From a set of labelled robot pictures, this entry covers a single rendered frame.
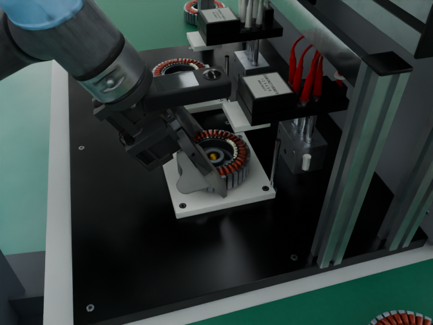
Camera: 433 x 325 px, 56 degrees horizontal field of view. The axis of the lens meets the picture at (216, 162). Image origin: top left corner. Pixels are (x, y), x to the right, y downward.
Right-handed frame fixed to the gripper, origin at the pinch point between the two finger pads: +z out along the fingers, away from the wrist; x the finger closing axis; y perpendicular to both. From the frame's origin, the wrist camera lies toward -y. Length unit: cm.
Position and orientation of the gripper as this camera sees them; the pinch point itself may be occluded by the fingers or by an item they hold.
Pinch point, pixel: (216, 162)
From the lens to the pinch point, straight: 63.1
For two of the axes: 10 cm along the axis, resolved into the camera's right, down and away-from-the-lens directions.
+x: 2.7, 6.5, -7.1
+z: 4.8, 5.4, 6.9
